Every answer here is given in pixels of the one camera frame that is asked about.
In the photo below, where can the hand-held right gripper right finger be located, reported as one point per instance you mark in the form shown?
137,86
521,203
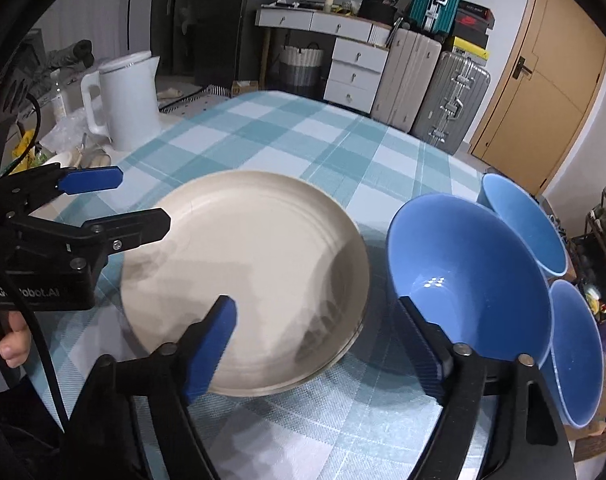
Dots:
423,350

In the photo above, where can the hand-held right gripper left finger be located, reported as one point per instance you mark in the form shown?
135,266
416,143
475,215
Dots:
210,345

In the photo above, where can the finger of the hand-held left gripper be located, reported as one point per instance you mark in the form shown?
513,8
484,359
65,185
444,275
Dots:
90,179
133,227

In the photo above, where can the blue bowl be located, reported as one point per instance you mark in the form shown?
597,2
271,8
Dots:
458,260
575,350
528,230

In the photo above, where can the person's left hand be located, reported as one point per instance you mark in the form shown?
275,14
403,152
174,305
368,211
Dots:
15,345

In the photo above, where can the white electric kettle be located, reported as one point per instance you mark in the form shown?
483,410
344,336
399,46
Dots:
128,105

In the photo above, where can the clear plastic bottle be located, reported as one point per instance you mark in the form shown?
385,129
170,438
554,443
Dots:
60,95

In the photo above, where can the grey clothes pile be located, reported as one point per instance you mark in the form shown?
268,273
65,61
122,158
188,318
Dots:
68,55

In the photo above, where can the dotted rug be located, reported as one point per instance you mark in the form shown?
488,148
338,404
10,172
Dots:
203,97

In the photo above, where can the small flat cardboard box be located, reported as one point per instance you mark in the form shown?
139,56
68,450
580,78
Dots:
245,87

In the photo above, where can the tall dark cabinet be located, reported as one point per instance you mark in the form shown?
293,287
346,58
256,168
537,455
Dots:
163,10

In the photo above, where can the checked teal tablecloth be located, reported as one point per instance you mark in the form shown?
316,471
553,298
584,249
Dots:
293,135

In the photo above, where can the black fridge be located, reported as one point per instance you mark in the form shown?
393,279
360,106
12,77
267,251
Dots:
223,20

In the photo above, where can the wooden shoe rack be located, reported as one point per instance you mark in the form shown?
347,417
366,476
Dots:
595,225

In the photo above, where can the woven laundry basket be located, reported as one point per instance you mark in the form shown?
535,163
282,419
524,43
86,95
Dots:
295,67

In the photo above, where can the silver suitcase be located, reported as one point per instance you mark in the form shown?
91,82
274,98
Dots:
450,105

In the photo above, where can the beige suitcase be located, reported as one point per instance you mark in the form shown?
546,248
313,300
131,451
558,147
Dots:
408,80

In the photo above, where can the white desk with drawers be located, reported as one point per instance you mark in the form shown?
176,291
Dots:
358,60

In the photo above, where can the wooden door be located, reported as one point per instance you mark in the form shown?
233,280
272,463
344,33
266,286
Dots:
543,85

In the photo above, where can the yellow and black shoebox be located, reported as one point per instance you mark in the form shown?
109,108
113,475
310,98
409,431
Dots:
467,50

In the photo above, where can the black box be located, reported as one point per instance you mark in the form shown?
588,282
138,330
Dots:
375,10

